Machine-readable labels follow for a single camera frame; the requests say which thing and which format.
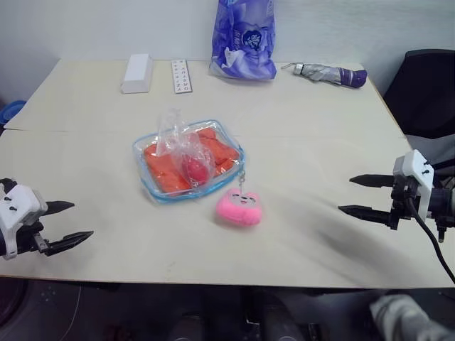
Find purple plastic shopping bag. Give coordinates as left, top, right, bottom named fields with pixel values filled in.
left=208, top=0, right=278, bottom=81

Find blue round container lid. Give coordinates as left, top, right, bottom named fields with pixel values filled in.
left=0, top=99, right=28, bottom=126

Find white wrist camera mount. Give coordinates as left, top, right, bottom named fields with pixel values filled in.
left=392, top=149, right=435, bottom=218
left=0, top=183, right=48, bottom=261

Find clear pouch with orange contents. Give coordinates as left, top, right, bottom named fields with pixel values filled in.
left=132, top=107, right=247, bottom=205

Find silver purple folded umbrella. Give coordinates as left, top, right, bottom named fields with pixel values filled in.
left=281, top=62, right=368, bottom=90

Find white rectangular box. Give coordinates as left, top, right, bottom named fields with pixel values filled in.
left=119, top=53, right=155, bottom=94

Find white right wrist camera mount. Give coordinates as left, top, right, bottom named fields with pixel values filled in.
left=392, top=149, right=435, bottom=218

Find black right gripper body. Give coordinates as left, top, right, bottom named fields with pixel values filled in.
left=388, top=175, right=421, bottom=232

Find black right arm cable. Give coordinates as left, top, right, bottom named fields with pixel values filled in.
left=407, top=194, right=455, bottom=283

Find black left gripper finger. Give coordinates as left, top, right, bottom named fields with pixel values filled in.
left=45, top=230, right=95, bottom=257
left=45, top=200, right=76, bottom=217

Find pink plush keychain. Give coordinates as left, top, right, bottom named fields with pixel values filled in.
left=215, top=170, right=264, bottom=226

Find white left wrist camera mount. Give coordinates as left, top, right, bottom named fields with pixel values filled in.
left=0, top=183, right=48, bottom=261

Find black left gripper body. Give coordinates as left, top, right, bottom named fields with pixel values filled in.
left=16, top=220, right=50, bottom=255

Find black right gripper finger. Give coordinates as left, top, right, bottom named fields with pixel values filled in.
left=338, top=204, right=393, bottom=225
left=348, top=173, right=395, bottom=189

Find black office chair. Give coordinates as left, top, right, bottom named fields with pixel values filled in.
left=382, top=49, right=455, bottom=171

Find orange cloth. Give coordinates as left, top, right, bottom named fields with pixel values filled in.
left=142, top=128, right=240, bottom=197

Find white letter card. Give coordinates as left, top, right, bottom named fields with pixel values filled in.
left=171, top=59, right=194, bottom=95

